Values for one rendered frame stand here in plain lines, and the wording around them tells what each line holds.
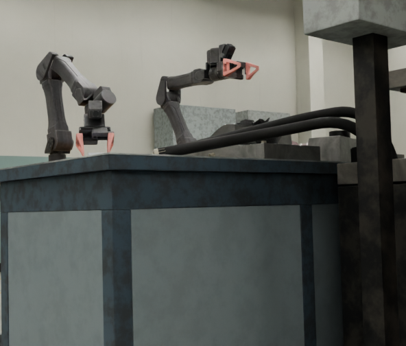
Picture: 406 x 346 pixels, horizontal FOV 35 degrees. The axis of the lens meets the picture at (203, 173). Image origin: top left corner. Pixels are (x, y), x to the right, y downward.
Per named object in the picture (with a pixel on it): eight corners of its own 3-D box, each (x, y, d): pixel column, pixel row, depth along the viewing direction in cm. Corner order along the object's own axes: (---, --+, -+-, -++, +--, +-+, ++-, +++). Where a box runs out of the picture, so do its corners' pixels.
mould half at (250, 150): (164, 171, 233) (164, 134, 234) (219, 173, 250) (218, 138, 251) (264, 163, 195) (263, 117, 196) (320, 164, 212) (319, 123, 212)
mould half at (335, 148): (219, 174, 255) (218, 145, 255) (250, 175, 276) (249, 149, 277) (340, 166, 228) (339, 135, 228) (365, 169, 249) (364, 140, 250)
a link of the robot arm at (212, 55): (230, 49, 261) (210, 54, 270) (214, 46, 255) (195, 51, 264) (230, 78, 261) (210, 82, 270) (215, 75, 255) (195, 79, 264)
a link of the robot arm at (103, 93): (123, 104, 216) (112, 75, 220) (101, 102, 209) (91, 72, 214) (104, 123, 223) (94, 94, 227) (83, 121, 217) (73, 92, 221)
